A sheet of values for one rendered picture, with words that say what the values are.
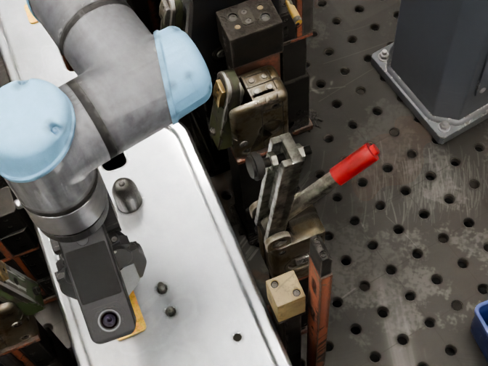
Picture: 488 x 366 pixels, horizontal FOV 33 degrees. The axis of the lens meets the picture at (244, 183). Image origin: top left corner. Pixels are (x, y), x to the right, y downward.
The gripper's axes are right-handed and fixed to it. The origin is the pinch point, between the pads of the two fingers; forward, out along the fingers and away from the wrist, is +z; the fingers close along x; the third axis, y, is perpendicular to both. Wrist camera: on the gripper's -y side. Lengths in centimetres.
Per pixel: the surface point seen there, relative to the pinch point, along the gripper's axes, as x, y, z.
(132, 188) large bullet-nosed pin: -6.1, 11.9, -1.6
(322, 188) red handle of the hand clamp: -25.2, -0.7, -8.4
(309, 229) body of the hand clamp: -23.1, -2.0, -2.4
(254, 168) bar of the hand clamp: -17.6, -1.0, -18.8
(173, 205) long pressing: -10.0, 9.8, 2.5
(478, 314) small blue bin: -44, -12, 24
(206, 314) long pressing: -8.8, -4.8, 2.7
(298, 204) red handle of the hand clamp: -22.3, -0.5, -6.5
